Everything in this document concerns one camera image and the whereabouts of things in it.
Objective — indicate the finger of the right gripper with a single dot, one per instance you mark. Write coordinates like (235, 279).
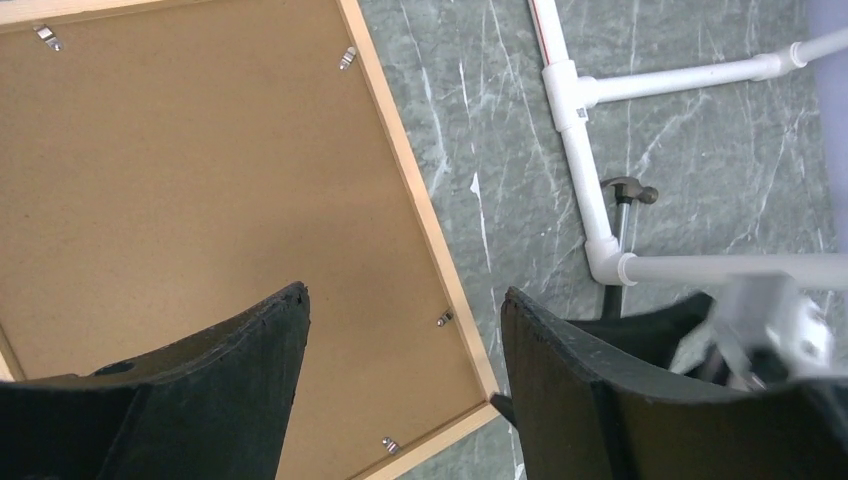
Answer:
(652, 336)

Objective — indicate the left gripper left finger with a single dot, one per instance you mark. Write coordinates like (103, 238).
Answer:
(213, 405)

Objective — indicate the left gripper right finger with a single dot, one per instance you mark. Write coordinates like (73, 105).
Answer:
(587, 410)

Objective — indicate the wooden picture frame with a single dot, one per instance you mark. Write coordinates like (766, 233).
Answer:
(165, 166)

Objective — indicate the white PVC pipe structure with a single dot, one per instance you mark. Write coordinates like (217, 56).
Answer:
(570, 96)

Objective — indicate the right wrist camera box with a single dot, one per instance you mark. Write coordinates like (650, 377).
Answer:
(758, 332)

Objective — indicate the black handle hammer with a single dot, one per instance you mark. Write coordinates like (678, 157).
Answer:
(627, 190)

